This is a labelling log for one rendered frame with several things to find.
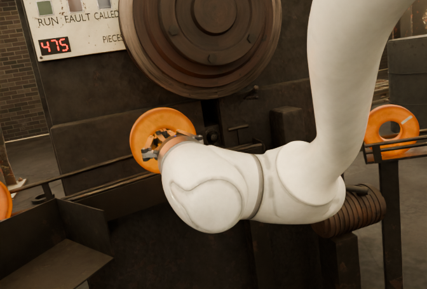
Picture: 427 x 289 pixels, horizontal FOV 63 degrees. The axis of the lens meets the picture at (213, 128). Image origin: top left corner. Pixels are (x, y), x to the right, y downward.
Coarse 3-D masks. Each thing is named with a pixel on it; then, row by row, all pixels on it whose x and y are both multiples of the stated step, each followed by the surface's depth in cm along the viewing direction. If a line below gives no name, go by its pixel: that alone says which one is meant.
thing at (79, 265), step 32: (0, 224) 77; (32, 224) 82; (64, 224) 87; (96, 224) 77; (0, 256) 77; (32, 256) 82; (64, 256) 81; (96, 256) 78; (0, 288) 74; (32, 288) 72; (64, 288) 69
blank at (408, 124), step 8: (392, 104) 104; (376, 112) 104; (384, 112) 103; (392, 112) 102; (400, 112) 102; (408, 112) 101; (368, 120) 105; (376, 120) 104; (384, 120) 103; (392, 120) 103; (400, 120) 102; (408, 120) 102; (416, 120) 101; (368, 128) 105; (376, 128) 105; (400, 128) 105; (408, 128) 102; (416, 128) 102; (368, 136) 106; (376, 136) 105; (400, 136) 104; (408, 136) 103; (416, 136) 102; (392, 144) 104; (400, 144) 104; (384, 152) 106; (392, 152) 105; (400, 152) 104
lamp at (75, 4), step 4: (68, 0) 98; (72, 0) 98; (76, 0) 99; (80, 0) 99; (68, 4) 98; (72, 4) 99; (76, 4) 99; (80, 4) 99; (72, 8) 99; (76, 8) 99; (80, 8) 99
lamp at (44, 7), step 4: (40, 4) 96; (44, 4) 96; (48, 4) 97; (40, 8) 96; (44, 8) 97; (48, 8) 97; (40, 12) 96; (44, 12) 97; (48, 12) 97; (52, 12) 97
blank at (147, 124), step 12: (156, 108) 81; (168, 108) 81; (144, 120) 78; (156, 120) 79; (168, 120) 80; (180, 120) 81; (132, 132) 78; (144, 132) 79; (192, 132) 82; (132, 144) 78; (144, 144) 79; (156, 168) 81
